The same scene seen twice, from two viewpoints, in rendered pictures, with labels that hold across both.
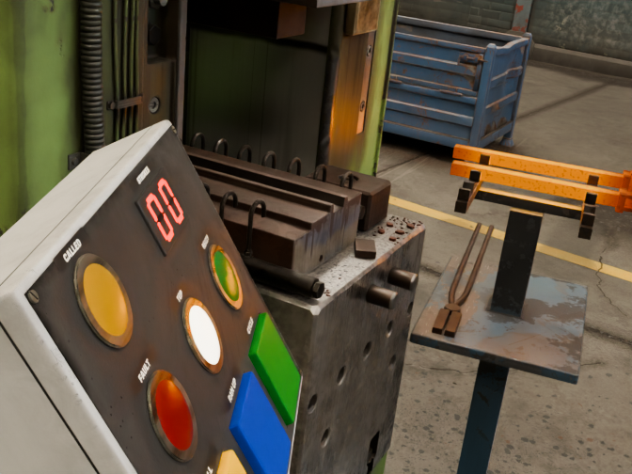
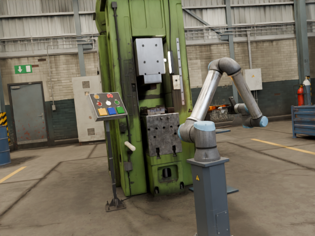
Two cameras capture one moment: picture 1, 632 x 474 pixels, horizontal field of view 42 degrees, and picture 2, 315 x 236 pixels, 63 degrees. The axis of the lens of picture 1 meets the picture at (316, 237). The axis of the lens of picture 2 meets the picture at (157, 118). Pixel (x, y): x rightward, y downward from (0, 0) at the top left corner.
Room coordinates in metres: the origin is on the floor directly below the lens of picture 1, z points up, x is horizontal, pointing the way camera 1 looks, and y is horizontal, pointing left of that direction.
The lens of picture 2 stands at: (-0.83, -2.21, 1.03)
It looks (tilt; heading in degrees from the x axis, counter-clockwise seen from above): 3 degrees down; 49
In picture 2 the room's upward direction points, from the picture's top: 6 degrees counter-clockwise
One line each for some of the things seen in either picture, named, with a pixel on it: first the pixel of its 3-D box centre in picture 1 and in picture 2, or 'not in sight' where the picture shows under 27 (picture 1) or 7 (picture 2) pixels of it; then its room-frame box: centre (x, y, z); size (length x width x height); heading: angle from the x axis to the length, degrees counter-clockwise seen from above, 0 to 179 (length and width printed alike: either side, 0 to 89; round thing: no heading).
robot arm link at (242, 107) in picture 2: not in sight; (246, 108); (1.28, -0.99, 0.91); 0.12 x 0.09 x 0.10; 73
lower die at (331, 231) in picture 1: (204, 197); (151, 111); (1.15, 0.17, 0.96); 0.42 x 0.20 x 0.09; 64
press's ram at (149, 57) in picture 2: not in sight; (150, 59); (1.19, 0.15, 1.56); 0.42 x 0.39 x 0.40; 64
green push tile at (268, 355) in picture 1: (271, 369); (120, 110); (0.62, 0.03, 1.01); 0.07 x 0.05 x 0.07; 179
